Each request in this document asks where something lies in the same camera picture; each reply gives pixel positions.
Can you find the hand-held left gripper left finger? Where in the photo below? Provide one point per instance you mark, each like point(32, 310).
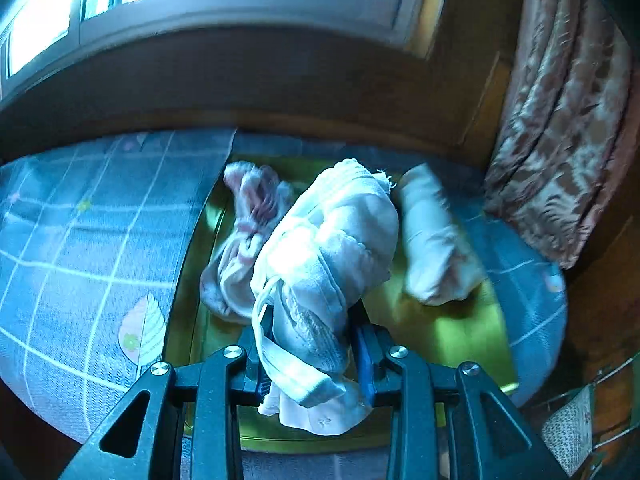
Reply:
point(250, 355)

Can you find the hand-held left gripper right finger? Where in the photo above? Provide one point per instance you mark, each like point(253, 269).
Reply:
point(365, 365)

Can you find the red cardboard box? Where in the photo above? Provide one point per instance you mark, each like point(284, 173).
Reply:
point(450, 340)

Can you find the white lace underwear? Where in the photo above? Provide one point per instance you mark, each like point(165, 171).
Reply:
point(340, 240)

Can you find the pink and white underwear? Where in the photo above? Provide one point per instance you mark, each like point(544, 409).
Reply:
point(240, 260)

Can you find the rolled white sock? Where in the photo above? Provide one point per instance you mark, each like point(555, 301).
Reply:
point(435, 250)

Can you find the blue checked bed sheet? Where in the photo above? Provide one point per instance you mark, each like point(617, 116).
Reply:
point(75, 260)

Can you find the white patterned cloth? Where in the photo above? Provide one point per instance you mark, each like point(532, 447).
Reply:
point(570, 430)

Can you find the brown patterned curtain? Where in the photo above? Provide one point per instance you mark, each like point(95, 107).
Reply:
point(560, 135)

